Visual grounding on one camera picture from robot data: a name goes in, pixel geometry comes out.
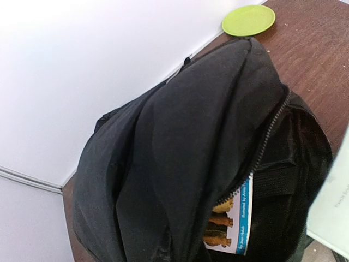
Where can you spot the black student bag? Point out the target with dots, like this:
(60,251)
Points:
(153,170)

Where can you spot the dog picture book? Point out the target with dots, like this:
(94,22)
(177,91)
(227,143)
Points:
(228,229)

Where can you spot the grey book with G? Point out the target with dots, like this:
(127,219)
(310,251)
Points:
(328,217)

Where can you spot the green plate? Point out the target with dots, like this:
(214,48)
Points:
(248,21)

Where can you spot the left aluminium frame post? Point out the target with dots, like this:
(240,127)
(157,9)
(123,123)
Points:
(30,181)

